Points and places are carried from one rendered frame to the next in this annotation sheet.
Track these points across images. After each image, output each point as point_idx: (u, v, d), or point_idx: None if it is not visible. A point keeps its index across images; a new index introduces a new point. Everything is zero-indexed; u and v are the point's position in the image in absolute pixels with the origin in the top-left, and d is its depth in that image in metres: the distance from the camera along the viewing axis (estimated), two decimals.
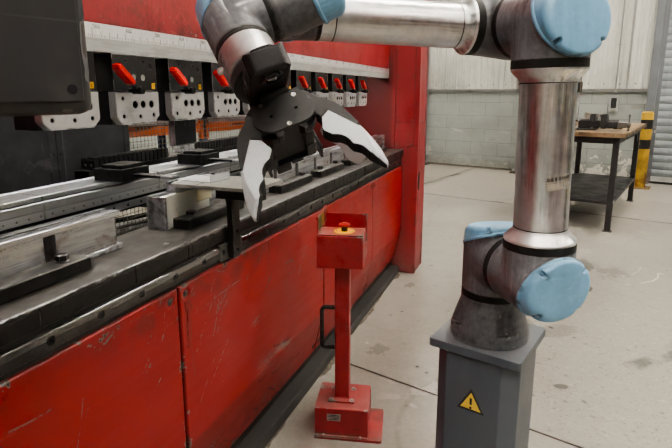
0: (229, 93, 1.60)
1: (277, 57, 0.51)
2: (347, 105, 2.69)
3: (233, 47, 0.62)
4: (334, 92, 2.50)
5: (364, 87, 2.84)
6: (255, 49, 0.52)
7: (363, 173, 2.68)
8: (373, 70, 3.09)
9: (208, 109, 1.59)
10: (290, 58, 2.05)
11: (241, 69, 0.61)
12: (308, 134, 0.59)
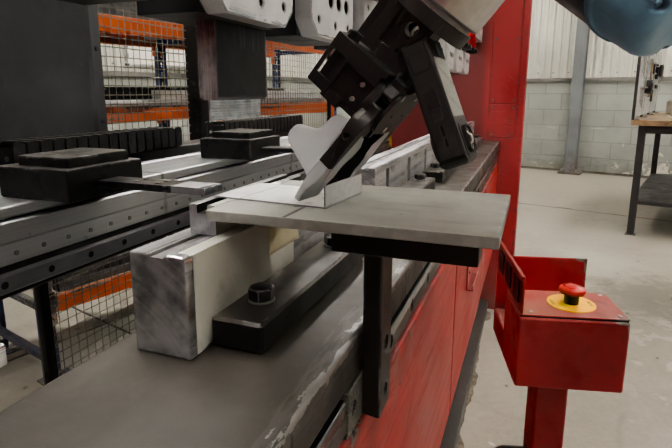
0: None
1: None
2: (456, 69, 1.72)
3: (484, 8, 0.41)
4: (448, 43, 1.53)
5: (473, 44, 1.87)
6: (472, 150, 0.44)
7: (482, 175, 1.71)
8: None
9: (294, 13, 0.62)
10: None
11: (450, 41, 0.43)
12: None
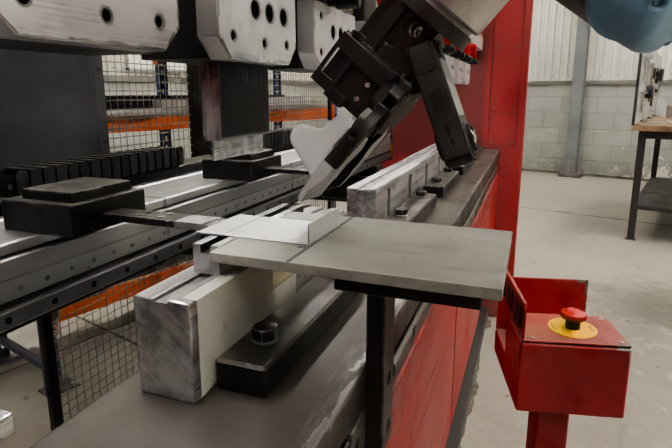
0: (348, 6, 0.63)
1: None
2: (457, 81, 1.72)
3: (488, 11, 0.43)
4: (449, 56, 1.53)
5: (474, 55, 1.87)
6: (476, 148, 0.46)
7: (482, 187, 1.71)
8: (474, 34, 2.13)
9: (297, 46, 0.62)
10: None
11: (455, 42, 0.44)
12: None
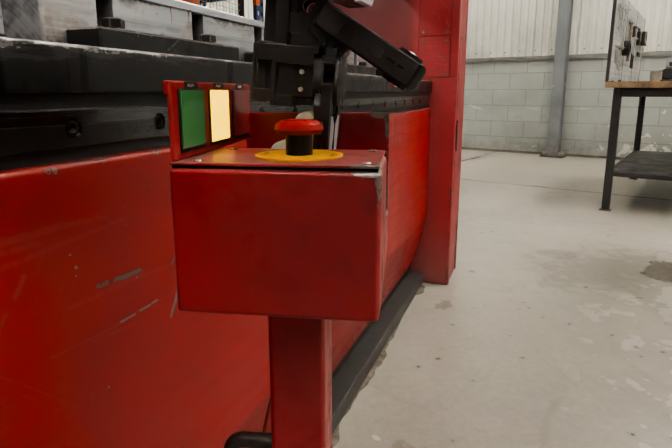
0: None
1: (418, 84, 0.50)
2: None
3: None
4: None
5: None
6: (421, 61, 0.48)
7: (368, 90, 1.32)
8: None
9: None
10: None
11: None
12: None
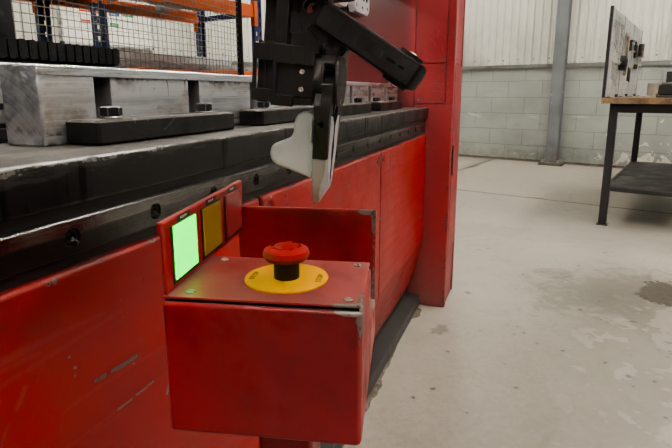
0: None
1: None
2: None
3: None
4: None
5: None
6: (421, 61, 0.48)
7: (363, 132, 1.34)
8: None
9: None
10: None
11: None
12: None
